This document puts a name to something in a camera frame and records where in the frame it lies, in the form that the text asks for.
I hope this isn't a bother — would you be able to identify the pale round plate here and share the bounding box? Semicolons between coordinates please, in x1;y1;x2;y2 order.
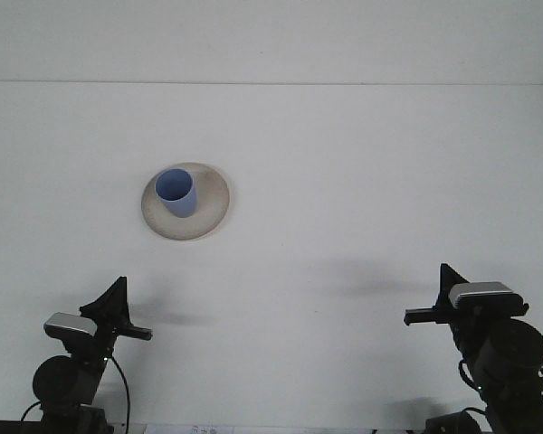
140;161;232;242

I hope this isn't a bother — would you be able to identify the thin black cable loop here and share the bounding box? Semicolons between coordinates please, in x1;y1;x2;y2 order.
20;401;43;422

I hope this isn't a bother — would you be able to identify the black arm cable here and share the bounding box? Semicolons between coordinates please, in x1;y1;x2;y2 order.
107;355;132;429
456;358;543;408

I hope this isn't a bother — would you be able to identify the pale blue cup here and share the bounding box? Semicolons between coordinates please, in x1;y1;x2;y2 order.
155;168;198;220

